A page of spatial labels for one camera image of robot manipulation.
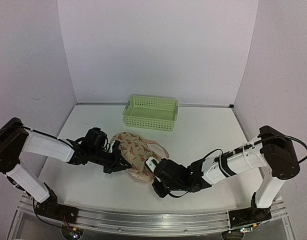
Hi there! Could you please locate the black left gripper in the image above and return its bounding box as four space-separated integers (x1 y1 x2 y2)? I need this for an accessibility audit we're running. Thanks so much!
89 147 132 174

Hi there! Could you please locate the floral mesh laundry bag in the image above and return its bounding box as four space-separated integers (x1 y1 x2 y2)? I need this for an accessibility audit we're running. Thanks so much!
110 131 170 183

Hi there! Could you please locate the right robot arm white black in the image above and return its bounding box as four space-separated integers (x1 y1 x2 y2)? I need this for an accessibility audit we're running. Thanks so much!
144 125 307 222

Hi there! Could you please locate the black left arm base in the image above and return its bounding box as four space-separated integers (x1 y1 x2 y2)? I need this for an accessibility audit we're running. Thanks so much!
33 189 79 224

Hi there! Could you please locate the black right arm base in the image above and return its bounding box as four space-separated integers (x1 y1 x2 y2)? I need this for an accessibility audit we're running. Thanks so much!
228 192 272 230

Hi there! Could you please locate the green plastic basket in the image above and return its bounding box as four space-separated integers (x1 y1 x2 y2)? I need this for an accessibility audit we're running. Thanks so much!
123 95 178 132

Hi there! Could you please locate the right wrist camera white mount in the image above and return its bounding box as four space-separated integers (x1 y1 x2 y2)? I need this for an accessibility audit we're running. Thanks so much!
144 157 159 174

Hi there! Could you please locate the aluminium front rail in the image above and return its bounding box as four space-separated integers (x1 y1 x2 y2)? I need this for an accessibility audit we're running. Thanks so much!
8 189 294 240

